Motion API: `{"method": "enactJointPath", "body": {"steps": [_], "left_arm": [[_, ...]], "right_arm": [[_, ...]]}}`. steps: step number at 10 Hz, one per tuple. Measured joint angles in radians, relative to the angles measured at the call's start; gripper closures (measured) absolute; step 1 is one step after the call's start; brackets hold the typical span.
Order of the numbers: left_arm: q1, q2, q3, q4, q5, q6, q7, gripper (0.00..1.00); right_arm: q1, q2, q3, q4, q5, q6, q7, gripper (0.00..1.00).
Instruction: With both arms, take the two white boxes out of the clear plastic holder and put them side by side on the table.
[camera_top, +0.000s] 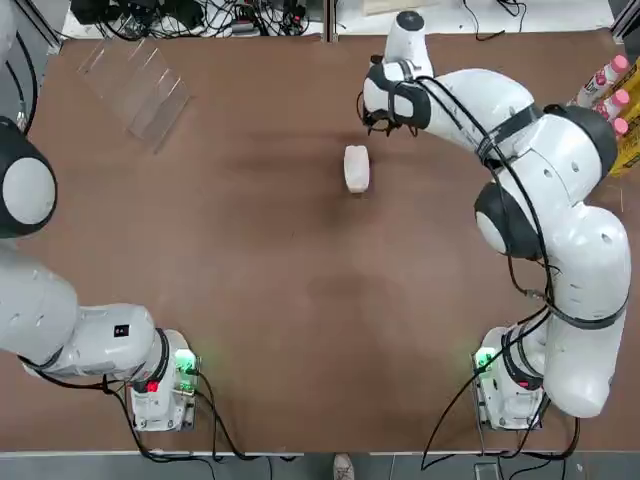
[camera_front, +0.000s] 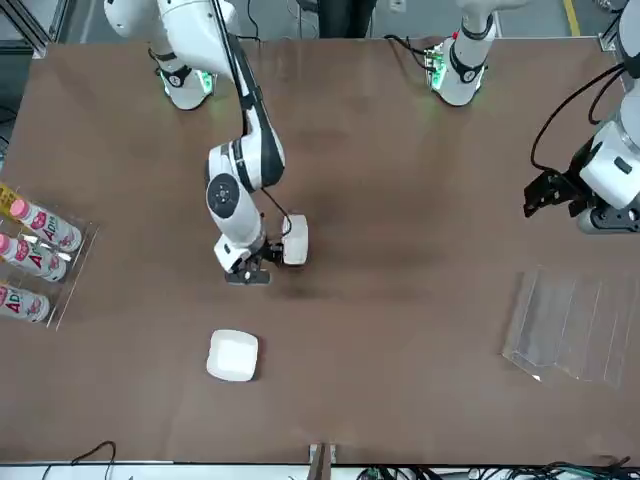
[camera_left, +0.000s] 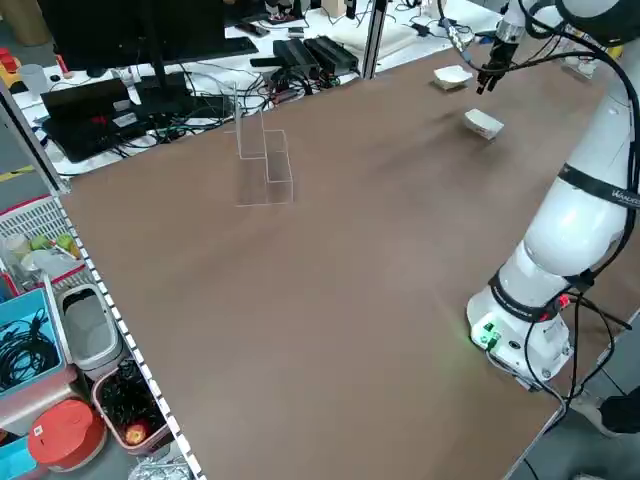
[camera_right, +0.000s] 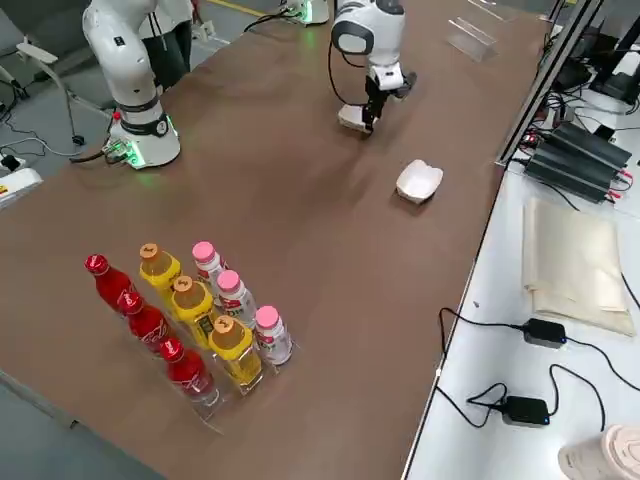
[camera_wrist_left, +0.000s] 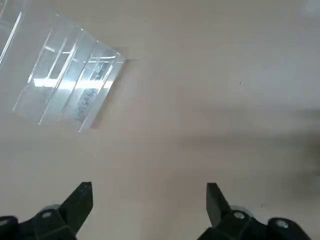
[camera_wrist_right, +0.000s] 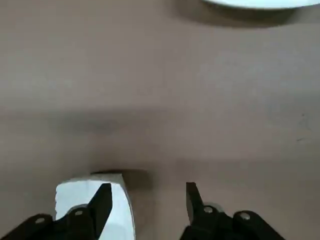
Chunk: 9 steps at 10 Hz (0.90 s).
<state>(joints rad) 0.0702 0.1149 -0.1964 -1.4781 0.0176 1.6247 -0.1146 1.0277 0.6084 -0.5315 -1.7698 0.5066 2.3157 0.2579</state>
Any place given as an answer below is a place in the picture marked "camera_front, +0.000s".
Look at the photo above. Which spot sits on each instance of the pink capped white bottle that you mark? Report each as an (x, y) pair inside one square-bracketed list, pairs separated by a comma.
[(35, 260), (47, 227), (25, 305)]

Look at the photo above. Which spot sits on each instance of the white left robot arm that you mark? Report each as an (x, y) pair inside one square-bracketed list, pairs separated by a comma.
[(465, 65)]

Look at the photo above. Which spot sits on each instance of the white paper box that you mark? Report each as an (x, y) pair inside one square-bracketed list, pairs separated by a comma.
[(232, 356), (296, 240)]

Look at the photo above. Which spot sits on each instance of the person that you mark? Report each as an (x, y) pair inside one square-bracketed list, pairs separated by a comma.
[(350, 17)]

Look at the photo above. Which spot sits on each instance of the clear stepped plastic holder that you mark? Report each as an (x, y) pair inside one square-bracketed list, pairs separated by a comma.
[(565, 320)]

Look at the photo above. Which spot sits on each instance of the clear acrylic bottle rack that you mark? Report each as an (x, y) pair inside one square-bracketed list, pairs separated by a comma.
[(85, 260)]

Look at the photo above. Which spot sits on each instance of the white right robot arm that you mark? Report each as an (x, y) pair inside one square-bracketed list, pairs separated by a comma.
[(235, 220)]

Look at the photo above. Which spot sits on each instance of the yellow drink bottle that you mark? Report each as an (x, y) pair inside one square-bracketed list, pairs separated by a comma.
[(5, 197)]

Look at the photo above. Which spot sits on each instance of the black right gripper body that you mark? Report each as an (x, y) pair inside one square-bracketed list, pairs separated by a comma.
[(260, 264)]

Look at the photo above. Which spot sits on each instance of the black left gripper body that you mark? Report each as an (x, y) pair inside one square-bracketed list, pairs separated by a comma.
[(574, 182)]

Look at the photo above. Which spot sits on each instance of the aluminium frame post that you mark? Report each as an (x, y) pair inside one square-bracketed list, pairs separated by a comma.
[(607, 42), (320, 460), (30, 25)]

